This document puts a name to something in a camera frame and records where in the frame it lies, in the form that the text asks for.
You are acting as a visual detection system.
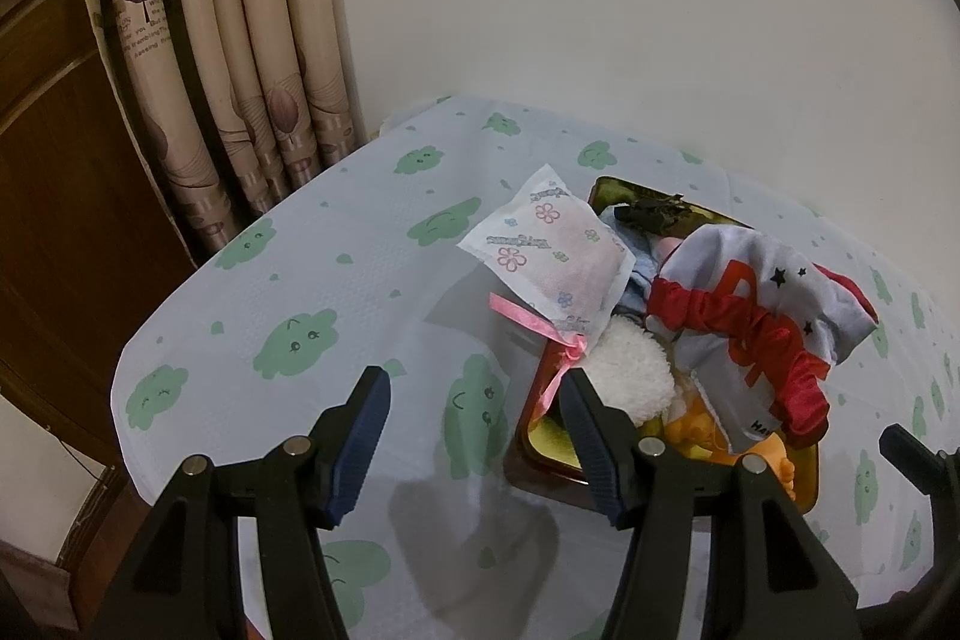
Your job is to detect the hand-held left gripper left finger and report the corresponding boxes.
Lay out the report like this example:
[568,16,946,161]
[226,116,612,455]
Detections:
[88,366,392,640]

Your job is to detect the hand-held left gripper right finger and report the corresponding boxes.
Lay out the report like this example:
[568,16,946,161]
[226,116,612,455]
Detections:
[559,368,863,640]

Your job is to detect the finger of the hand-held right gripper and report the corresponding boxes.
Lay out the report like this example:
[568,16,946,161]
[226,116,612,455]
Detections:
[879,424,960,513]

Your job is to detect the dark red gold-lined box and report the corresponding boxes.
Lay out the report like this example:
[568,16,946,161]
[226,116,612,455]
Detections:
[504,175,820,513]

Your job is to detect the orange plush toy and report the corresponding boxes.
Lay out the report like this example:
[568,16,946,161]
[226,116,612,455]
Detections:
[664,407,797,498]

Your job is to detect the pink ribbon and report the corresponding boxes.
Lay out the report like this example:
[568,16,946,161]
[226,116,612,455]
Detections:
[489,291,593,420]

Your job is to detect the blue towel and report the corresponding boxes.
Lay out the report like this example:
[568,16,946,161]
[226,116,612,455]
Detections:
[600,212,661,319]

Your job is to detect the white floral sachet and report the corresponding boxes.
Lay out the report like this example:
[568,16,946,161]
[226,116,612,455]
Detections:
[456,164,637,341]

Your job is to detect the red and white star garment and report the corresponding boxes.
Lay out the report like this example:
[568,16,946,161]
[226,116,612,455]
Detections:
[645,224,878,450]

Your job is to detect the dark green soft item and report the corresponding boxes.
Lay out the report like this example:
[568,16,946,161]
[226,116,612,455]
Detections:
[613,194,695,234]

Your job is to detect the white fluffy plush toy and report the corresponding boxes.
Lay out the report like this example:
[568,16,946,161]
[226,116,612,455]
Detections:
[577,315,676,427]

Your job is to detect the green cloud print tablecloth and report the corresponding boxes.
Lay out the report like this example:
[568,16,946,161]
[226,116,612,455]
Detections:
[111,94,960,640]

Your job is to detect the wooden cabinet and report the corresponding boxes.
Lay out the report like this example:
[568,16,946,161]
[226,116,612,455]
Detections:
[0,0,200,573]

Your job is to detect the beige leaf print curtain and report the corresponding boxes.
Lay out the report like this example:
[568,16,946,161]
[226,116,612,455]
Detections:
[79,0,368,259]

